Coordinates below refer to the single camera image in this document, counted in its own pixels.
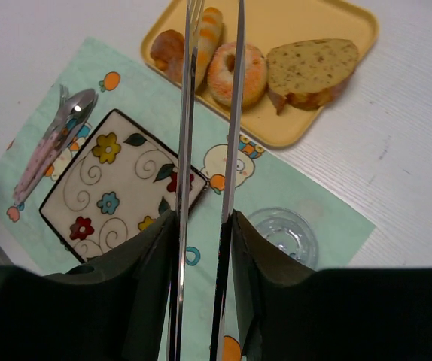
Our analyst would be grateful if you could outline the small brown bread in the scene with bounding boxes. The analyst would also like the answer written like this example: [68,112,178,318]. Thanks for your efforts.
[150,29,184,83]

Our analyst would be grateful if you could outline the seeded bread slice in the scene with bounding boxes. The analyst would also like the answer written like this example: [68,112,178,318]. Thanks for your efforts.
[266,38,360,114]

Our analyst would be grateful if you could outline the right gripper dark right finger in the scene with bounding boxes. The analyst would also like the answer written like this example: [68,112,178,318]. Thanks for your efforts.
[232,211,314,360]

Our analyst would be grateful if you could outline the orange glazed donut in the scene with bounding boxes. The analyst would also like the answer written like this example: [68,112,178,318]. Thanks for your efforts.
[207,42,267,108]

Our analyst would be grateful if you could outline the clear drinking glass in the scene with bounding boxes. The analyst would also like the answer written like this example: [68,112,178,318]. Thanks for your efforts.
[248,207,318,269]

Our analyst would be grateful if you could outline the striped croissant roll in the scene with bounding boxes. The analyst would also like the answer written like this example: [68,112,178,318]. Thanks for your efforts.
[195,7,223,90]

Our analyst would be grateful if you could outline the spoon with pink handle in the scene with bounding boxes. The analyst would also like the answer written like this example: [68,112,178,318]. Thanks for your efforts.
[12,87,99,200]

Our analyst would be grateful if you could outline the green cartoon placemat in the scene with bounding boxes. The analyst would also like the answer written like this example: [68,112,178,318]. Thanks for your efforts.
[0,38,374,360]

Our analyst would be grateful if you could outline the metal tongs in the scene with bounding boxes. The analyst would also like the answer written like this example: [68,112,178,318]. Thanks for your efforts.
[166,1,245,360]

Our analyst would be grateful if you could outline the square floral plate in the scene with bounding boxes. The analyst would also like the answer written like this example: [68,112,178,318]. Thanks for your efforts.
[38,108,208,264]

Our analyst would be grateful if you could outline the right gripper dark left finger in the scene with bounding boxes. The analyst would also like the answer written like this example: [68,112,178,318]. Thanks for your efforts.
[48,211,175,360]

